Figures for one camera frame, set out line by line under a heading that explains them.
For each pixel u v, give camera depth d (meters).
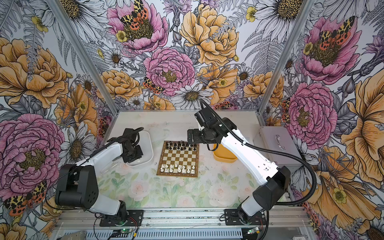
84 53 0.88
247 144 0.46
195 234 0.65
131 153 0.75
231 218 0.73
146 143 0.99
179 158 0.94
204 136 0.61
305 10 0.73
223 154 0.97
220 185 0.85
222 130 0.49
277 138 0.85
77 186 0.44
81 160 0.89
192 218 0.76
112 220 0.69
